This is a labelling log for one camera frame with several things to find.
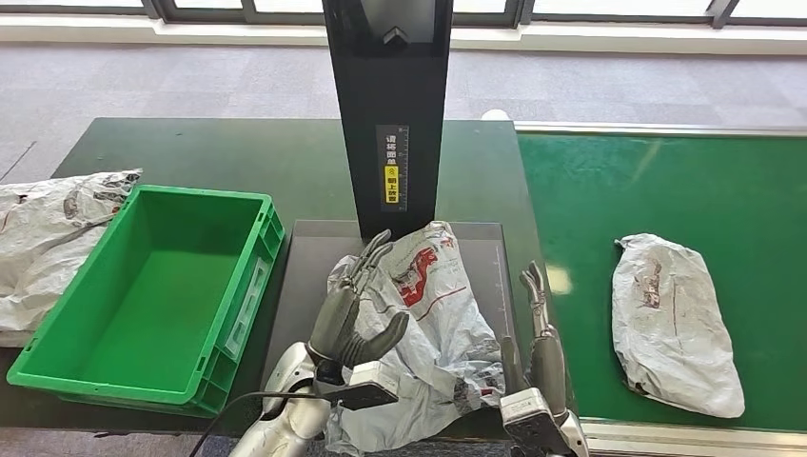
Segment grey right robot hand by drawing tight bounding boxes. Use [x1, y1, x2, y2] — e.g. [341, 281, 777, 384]
[501, 260, 569, 414]

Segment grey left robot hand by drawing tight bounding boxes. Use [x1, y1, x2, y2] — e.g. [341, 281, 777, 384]
[307, 228, 412, 372]

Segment grey parcel bag red logo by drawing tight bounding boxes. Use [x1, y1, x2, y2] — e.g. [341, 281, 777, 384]
[325, 220, 507, 457]

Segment grey parcel bag brown stains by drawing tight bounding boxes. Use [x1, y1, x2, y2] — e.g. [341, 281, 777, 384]
[611, 233, 746, 420]

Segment green conveyor belt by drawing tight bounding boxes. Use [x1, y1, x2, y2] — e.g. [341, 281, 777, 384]
[517, 132, 807, 436]

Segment black yellow label sticker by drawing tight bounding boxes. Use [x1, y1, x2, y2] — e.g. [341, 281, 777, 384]
[376, 125, 411, 214]

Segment dark green table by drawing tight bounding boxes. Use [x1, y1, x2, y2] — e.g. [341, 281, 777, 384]
[0, 116, 584, 446]

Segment green plastic crate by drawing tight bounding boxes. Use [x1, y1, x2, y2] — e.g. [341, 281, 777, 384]
[6, 184, 286, 419]

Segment white window sill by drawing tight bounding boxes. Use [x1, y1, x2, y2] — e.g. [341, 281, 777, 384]
[0, 13, 807, 57]

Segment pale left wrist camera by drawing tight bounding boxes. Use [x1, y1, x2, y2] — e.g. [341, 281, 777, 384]
[313, 360, 401, 412]

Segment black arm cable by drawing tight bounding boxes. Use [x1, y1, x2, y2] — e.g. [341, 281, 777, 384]
[187, 389, 323, 457]

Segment aluminium conveyor frame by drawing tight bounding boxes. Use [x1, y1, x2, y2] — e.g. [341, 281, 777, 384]
[513, 121, 807, 457]

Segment dark window frame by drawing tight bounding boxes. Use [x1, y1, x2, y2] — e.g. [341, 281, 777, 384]
[0, 0, 807, 30]

